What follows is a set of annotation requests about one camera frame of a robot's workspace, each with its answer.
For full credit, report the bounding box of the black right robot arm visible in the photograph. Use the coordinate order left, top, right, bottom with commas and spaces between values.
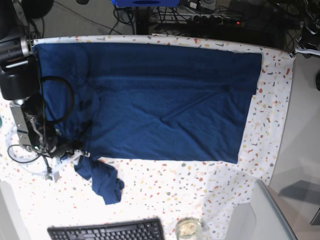
0, 0, 81, 158

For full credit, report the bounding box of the coiled white cable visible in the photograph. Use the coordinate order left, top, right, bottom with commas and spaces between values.
5, 124, 55, 176

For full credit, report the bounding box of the terrazzo patterned tablecloth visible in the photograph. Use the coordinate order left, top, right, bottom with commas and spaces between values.
0, 35, 294, 240

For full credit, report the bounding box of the black computer keyboard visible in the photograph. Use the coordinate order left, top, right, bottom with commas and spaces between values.
47, 218, 165, 240

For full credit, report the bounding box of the blue box at top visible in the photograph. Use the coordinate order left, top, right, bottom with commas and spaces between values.
111, 0, 188, 8

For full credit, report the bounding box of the clear glass jar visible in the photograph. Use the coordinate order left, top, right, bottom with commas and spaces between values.
175, 217, 203, 240

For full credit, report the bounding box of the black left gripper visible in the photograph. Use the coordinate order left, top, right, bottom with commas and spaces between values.
297, 23, 320, 50

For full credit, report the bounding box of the grey monitor edge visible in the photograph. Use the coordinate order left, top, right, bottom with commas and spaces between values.
250, 180, 297, 240

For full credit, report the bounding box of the dark blue t-shirt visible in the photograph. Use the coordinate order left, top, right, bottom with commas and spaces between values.
35, 43, 263, 205

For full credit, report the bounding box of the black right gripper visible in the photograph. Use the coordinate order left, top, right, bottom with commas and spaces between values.
44, 138, 84, 159

